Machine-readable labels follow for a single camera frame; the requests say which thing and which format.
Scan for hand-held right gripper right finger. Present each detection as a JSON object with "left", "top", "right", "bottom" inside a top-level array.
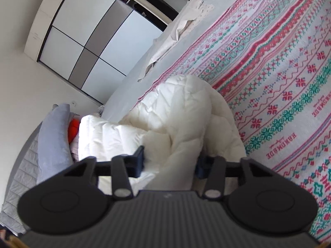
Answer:
[{"left": 194, "top": 155, "right": 272, "bottom": 200}]

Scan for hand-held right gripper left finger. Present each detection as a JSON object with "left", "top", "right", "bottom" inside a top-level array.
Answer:
[{"left": 63, "top": 145, "right": 145, "bottom": 201}]

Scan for white puffer jacket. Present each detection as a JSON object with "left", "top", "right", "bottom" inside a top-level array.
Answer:
[{"left": 77, "top": 74, "right": 247, "bottom": 195}]

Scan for grey bed sheet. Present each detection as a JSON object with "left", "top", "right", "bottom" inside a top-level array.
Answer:
[{"left": 100, "top": 0, "right": 331, "bottom": 120}]

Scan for pink pillow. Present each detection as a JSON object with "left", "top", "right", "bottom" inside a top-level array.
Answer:
[{"left": 70, "top": 139, "right": 82, "bottom": 162}]

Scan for orange plush item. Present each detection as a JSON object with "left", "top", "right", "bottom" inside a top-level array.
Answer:
[{"left": 68, "top": 119, "right": 81, "bottom": 144}]

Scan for grey pillow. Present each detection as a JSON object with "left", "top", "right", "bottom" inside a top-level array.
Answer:
[{"left": 36, "top": 103, "right": 76, "bottom": 184}]

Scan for red green patterned blanket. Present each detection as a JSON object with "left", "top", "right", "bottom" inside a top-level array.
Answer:
[{"left": 137, "top": 0, "right": 331, "bottom": 244}]

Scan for grey quilted mattress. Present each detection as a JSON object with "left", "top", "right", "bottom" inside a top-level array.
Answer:
[{"left": 0, "top": 132, "right": 40, "bottom": 236}]

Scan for white grey sliding wardrobe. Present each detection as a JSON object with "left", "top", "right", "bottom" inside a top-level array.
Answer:
[{"left": 24, "top": 0, "right": 181, "bottom": 104}]

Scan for cream floral cloth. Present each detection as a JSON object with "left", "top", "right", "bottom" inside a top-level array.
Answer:
[{"left": 137, "top": 0, "right": 215, "bottom": 83}]

